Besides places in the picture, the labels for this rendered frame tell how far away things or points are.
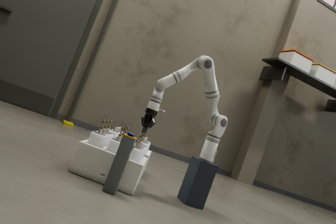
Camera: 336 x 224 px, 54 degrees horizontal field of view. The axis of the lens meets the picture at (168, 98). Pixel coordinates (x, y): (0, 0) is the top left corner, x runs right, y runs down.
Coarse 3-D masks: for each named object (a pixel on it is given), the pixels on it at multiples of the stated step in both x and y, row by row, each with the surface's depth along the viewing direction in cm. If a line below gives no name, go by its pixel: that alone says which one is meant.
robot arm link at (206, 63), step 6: (198, 60) 211; (204, 60) 206; (210, 60) 207; (198, 66) 213; (204, 66) 207; (210, 66) 208; (204, 72) 209; (210, 72) 209; (204, 78) 211; (210, 78) 211; (204, 84) 214; (210, 84) 212; (216, 84) 214; (204, 90) 217; (210, 90) 213; (216, 90) 214
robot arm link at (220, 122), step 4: (216, 116) 222; (220, 116) 220; (224, 116) 221; (212, 120) 223; (216, 120) 220; (220, 120) 219; (224, 120) 220; (216, 124) 219; (220, 124) 219; (224, 124) 221; (216, 128) 219; (220, 128) 220; (224, 128) 222; (208, 132) 222; (212, 132) 219; (216, 132) 219; (220, 132) 220; (216, 136) 219; (220, 136) 221
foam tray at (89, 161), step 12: (84, 144) 186; (84, 156) 186; (96, 156) 186; (108, 156) 186; (72, 168) 185; (84, 168) 185; (96, 168) 185; (108, 168) 185; (132, 168) 185; (96, 180) 184; (132, 180) 184; (132, 192) 184
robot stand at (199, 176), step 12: (192, 156) 225; (192, 168) 219; (204, 168) 215; (216, 168) 218; (192, 180) 214; (204, 180) 215; (180, 192) 222; (192, 192) 213; (204, 192) 216; (192, 204) 213
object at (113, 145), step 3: (111, 138) 192; (111, 141) 190; (114, 141) 189; (117, 141) 190; (108, 144) 191; (111, 144) 189; (114, 144) 189; (117, 144) 189; (108, 147) 190; (111, 147) 189; (114, 147) 189; (117, 147) 189; (108, 150) 189; (111, 150) 189; (114, 150) 189
